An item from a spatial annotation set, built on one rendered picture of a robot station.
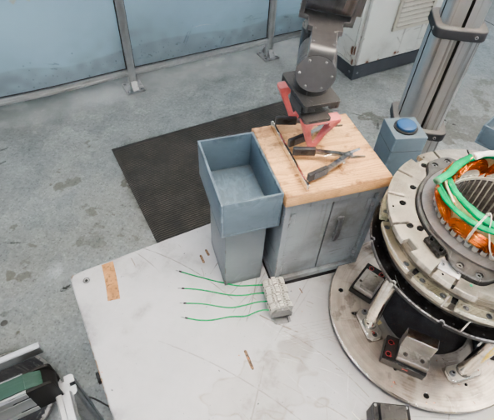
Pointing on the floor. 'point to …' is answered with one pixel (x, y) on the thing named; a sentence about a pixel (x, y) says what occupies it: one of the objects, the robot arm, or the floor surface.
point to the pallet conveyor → (27, 391)
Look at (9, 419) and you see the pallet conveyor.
